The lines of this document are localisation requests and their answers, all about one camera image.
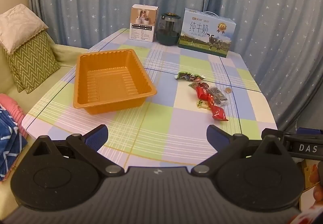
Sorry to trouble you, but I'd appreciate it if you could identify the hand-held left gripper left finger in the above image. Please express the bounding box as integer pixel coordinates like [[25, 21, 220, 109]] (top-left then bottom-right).
[[31, 124, 125, 177]]

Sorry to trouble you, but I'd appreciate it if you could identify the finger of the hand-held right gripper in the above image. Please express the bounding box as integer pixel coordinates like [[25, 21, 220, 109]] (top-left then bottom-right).
[[261, 128, 285, 148]]

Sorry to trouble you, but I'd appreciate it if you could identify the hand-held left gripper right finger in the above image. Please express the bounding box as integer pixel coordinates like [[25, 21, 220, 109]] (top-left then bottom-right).
[[190, 125, 287, 177]]

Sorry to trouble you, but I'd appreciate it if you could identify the red snack packet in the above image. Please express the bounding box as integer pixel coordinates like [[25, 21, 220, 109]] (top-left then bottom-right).
[[195, 86, 215, 104], [208, 104, 229, 122]]

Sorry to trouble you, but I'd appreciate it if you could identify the clear grey snack packet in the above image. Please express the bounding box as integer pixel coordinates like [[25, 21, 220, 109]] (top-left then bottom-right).
[[209, 86, 228, 106]]

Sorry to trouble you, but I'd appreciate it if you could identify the orange plastic tray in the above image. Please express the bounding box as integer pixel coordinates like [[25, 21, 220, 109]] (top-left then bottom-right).
[[73, 48, 157, 115]]

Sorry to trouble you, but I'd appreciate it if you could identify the green snack packet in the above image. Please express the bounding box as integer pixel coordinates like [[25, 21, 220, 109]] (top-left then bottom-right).
[[175, 72, 205, 81]]

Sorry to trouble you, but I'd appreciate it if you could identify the checked tablecloth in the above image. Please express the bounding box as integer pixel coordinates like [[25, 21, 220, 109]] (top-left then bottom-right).
[[21, 28, 278, 171]]

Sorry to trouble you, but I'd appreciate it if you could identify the red white printed garment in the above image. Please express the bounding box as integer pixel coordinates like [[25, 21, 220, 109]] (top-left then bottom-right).
[[290, 204, 323, 224]]

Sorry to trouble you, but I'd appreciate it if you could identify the light green sofa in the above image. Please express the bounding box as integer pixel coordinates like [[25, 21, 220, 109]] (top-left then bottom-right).
[[0, 0, 89, 224]]

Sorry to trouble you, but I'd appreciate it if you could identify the blue patterned cloth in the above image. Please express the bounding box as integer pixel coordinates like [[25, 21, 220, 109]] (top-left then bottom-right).
[[0, 104, 28, 181]]

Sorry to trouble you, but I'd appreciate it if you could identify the pink ribbed cushion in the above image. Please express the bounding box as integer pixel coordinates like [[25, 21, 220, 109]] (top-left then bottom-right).
[[0, 93, 28, 139]]

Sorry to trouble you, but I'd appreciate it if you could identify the green zigzag pillow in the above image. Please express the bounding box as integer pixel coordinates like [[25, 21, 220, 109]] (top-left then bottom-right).
[[3, 30, 61, 94]]

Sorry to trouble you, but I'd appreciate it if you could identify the milk carton gift box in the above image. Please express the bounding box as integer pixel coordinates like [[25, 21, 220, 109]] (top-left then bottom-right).
[[178, 7, 237, 58]]

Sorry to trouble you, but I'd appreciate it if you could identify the dark glass jar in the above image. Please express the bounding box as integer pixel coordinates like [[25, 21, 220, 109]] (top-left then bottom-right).
[[156, 13, 182, 46]]

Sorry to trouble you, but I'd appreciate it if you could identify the white product box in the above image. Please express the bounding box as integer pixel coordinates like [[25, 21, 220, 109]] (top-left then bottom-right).
[[129, 4, 159, 43]]

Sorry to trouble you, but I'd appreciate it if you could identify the beige pillow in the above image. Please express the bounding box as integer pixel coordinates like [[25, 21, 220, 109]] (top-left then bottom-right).
[[0, 3, 49, 53]]

